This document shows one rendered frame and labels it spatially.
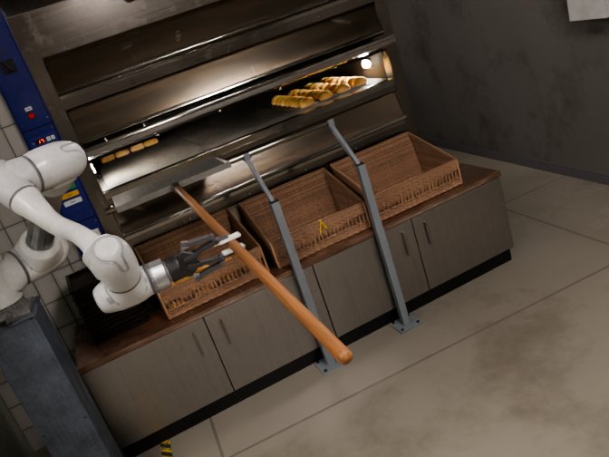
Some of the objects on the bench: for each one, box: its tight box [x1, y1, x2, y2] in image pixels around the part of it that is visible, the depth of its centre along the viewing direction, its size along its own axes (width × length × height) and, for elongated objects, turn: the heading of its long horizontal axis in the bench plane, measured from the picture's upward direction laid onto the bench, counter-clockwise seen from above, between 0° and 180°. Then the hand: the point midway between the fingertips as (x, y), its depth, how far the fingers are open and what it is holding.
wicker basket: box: [134, 208, 270, 320], centre depth 312 cm, size 49×56×28 cm
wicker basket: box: [238, 168, 372, 268], centre depth 326 cm, size 49×56×28 cm
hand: (231, 243), depth 179 cm, fingers closed on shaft, 3 cm apart
